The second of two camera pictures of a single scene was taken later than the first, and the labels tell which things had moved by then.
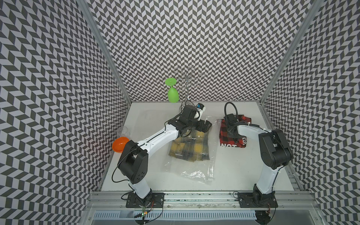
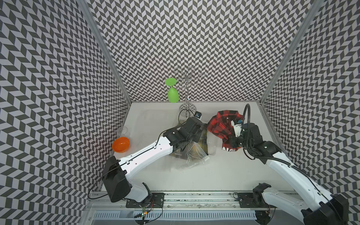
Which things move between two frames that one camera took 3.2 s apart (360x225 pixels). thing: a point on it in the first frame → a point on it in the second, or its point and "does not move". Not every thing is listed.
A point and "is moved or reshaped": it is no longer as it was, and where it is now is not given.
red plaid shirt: x=225 y=140 is moved or reshaped
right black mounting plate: x=254 y=200 does not move
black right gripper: x=239 y=136 → x=234 y=143
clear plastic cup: x=122 y=131 does not move
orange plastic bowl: x=119 y=144 does not move
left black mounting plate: x=155 y=200 does not move
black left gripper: x=206 y=128 → x=198 y=134
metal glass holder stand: x=188 y=77 does not move
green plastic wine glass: x=173 y=94 does not move
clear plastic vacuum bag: x=201 y=171 → x=191 y=154
